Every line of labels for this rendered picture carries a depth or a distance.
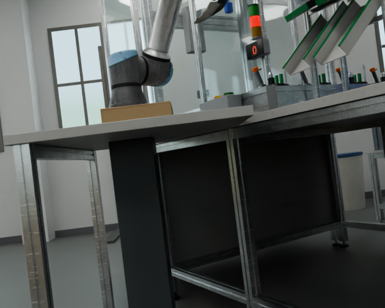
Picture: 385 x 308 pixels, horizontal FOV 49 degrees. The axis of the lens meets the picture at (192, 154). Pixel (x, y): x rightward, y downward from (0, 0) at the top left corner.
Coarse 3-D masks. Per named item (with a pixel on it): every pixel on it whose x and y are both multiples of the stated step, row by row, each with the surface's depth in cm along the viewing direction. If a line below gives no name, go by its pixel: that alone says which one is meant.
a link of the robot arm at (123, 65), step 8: (112, 56) 158; (120, 56) 157; (128, 56) 158; (136, 56) 161; (112, 64) 158; (120, 64) 157; (128, 64) 157; (136, 64) 160; (144, 64) 162; (112, 72) 158; (120, 72) 157; (128, 72) 157; (136, 72) 159; (144, 72) 162; (112, 80) 159; (120, 80) 157; (128, 80) 157; (136, 80) 159; (144, 80) 164
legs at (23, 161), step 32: (32, 160) 120; (96, 160) 203; (128, 160) 154; (32, 192) 118; (96, 192) 200; (128, 192) 154; (160, 192) 163; (32, 224) 118; (96, 224) 200; (128, 224) 154; (160, 224) 154; (32, 256) 118; (128, 256) 153; (160, 256) 154; (32, 288) 118; (128, 288) 153; (160, 288) 153
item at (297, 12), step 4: (312, 0) 144; (304, 4) 144; (308, 4) 143; (312, 4) 144; (316, 4) 145; (300, 8) 146; (304, 8) 145; (308, 8) 143; (292, 12) 151; (296, 12) 149; (300, 12) 147; (304, 12) 154; (288, 16) 153; (292, 16) 152; (296, 16) 150; (288, 20) 154
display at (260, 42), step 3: (261, 39) 193; (252, 42) 198; (258, 42) 194; (261, 42) 193; (246, 45) 202; (249, 45) 200; (258, 45) 194; (261, 45) 193; (246, 48) 202; (249, 48) 200; (258, 48) 195; (261, 48) 193; (246, 51) 203; (249, 51) 201; (258, 51) 195; (261, 51) 193; (249, 54) 201; (258, 54) 195; (249, 57) 201; (252, 57) 199
